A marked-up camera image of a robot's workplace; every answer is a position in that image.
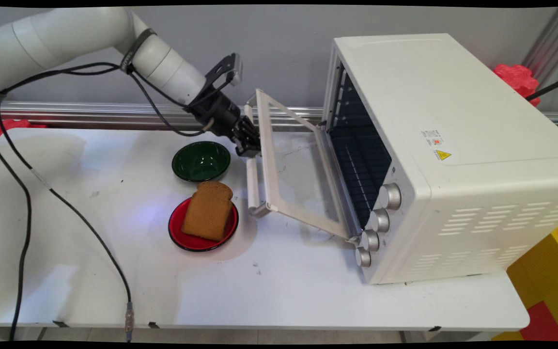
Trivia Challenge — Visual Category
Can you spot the red plate with black rim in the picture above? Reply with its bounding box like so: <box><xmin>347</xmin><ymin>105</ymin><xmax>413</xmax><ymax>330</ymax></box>
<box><xmin>168</xmin><ymin>196</ymin><xmax>239</xmax><ymax>252</ymax></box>

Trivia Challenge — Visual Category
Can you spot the brown bread slice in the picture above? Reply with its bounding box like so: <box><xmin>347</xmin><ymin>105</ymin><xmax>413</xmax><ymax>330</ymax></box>
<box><xmin>181</xmin><ymin>180</ymin><xmax>234</xmax><ymax>242</ymax></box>

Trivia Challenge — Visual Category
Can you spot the thick black cable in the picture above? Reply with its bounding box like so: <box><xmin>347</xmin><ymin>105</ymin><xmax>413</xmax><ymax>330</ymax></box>
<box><xmin>0</xmin><ymin>99</ymin><xmax>32</xmax><ymax>341</ymax></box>

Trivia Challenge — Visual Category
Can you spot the black cable with metal connector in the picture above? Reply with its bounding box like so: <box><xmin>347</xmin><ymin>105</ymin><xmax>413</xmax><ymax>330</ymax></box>
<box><xmin>0</xmin><ymin>124</ymin><xmax>135</xmax><ymax>342</ymax></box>

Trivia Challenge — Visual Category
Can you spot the black cable strap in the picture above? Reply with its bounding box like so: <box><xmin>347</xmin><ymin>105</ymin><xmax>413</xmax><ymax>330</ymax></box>
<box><xmin>119</xmin><ymin>28</ymin><xmax>157</xmax><ymax>74</ymax></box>

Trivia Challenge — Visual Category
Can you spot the green bowl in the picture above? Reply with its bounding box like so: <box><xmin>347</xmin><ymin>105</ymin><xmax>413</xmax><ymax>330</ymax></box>
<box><xmin>171</xmin><ymin>141</ymin><xmax>232</xmax><ymax>183</ymax></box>

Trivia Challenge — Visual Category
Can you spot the red flat block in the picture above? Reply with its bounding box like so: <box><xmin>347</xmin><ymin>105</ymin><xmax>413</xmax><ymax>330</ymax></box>
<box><xmin>520</xmin><ymin>301</ymin><xmax>558</xmax><ymax>342</ymax></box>

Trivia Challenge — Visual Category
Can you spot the aluminium rail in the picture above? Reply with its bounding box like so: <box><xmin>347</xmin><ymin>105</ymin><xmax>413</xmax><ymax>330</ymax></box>
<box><xmin>0</xmin><ymin>101</ymin><xmax>558</xmax><ymax>132</ymax></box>

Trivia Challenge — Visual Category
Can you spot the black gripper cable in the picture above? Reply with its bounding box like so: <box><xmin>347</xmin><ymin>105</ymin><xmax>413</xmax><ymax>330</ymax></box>
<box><xmin>0</xmin><ymin>62</ymin><xmax>212</xmax><ymax>137</ymax></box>

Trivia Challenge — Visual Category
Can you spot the black rod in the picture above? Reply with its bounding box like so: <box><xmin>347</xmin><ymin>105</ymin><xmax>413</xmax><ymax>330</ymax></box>
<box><xmin>526</xmin><ymin>73</ymin><xmax>558</xmax><ymax>102</ymax></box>

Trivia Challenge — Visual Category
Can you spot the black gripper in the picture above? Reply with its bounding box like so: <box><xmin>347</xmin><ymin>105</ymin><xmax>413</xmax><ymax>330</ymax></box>
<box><xmin>188</xmin><ymin>90</ymin><xmax>263</xmax><ymax>159</ymax></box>

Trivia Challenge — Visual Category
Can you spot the metal oven wire rack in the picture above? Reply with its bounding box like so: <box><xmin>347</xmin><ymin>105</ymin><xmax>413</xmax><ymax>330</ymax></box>
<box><xmin>331</xmin><ymin>133</ymin><xmax>392</xmax><ymax>226</ymax></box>

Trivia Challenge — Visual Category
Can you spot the white toaster oven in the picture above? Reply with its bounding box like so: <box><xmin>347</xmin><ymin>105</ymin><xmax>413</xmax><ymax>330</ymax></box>
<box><xmin>322</xmin><ymin>33</ymin><xmax>558</xmax><ymax>285</ymax></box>

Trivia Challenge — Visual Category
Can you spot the yellow and red crate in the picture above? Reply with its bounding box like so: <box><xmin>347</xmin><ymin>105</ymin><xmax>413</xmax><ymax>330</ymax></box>
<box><xmin>492</xmin><ymin>216</ymin><xmax>558</xmax><ymax>342</ymax></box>

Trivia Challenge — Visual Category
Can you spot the aluminium frame post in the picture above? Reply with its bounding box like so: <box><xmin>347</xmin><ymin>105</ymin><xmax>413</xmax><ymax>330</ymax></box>
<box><xmin>521</xmin><ymin>7</ymin><xmax>558</xmax><ymax>84</ymax></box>

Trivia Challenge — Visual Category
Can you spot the red bumpy plastic object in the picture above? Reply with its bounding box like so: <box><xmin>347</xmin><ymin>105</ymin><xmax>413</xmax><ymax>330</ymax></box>
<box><xmin>494</xmin><ymin>63</ymin><xmax>542</xmax><ymax>106</ymax></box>

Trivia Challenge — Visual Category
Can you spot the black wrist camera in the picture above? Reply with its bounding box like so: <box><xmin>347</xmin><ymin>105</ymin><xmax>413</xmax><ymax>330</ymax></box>
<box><xmin>205</xmin><ymin>52</ymin><xmax>244</xmax><ymax>90</ymax></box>

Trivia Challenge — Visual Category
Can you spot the oven door with white handle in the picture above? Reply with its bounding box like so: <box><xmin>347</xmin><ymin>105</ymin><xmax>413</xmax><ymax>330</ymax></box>
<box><xmin>244</xmin><ymin>88</ymin><xmax>363</xmax><ymax>243</ymax></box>

